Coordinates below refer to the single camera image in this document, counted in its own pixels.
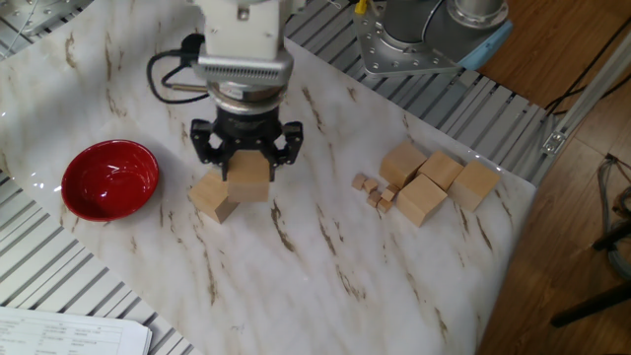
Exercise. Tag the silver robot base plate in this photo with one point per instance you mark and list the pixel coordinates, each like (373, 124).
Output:
(374, 49)

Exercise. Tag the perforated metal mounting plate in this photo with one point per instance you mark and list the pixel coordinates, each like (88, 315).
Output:
(39, 15)

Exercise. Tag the white printed paper stack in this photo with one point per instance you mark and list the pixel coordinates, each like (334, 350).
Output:
(64, 333)

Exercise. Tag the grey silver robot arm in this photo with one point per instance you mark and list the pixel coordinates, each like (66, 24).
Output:
(443, 29)

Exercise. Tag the aluminium frame rail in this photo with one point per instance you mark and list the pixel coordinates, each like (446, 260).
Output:
(586, 98)

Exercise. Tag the large wooden cube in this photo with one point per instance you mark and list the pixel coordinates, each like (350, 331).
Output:
(420, 199)
(440, 170)
(209, 197)
(401, 165)
(473, 186)
(249, 182)

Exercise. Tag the white wrist mount housing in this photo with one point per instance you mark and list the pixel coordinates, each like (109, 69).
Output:
(241, 29)

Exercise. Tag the red glossy bowl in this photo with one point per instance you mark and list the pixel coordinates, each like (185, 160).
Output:
(109, 180)

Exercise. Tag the yellow plastic piece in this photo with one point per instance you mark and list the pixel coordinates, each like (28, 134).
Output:
(361, 6)

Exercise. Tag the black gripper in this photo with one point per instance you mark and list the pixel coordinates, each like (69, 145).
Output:
(249, 129)

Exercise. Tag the small wooden cube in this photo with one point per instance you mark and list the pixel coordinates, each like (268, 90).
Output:
(358, 181)
(384, 205)
(389, 193)
(370, 186)
(374, 198)

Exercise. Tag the black stand legs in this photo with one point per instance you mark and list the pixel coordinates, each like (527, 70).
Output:
(591, 305)

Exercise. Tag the white marble pattern board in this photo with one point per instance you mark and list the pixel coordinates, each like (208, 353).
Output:
(296, 271)

